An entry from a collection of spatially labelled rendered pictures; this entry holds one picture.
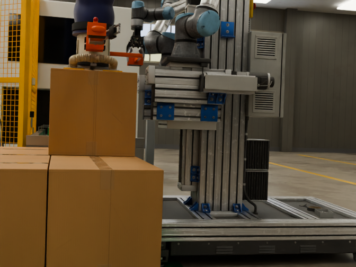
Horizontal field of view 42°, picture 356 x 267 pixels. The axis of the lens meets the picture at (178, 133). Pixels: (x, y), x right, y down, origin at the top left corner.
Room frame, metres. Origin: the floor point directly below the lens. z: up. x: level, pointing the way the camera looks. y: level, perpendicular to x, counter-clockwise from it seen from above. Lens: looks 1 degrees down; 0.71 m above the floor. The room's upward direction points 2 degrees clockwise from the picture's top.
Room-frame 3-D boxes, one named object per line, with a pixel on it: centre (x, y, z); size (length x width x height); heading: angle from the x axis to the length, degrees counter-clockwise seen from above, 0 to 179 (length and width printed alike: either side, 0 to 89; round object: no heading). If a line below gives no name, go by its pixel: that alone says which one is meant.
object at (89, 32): (1.90, 0.34, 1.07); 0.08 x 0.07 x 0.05; 12
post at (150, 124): (3.51, 0.21, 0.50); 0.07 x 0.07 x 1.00; 14
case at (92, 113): (2.48, 0.46, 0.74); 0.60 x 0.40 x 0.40; 13
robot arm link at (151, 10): (2.90, 0.20, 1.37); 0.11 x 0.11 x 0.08; 63
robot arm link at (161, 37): (2.92, 0.07, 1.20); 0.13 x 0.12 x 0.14; 63
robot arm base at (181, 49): (2.43, -0.02, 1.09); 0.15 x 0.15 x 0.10
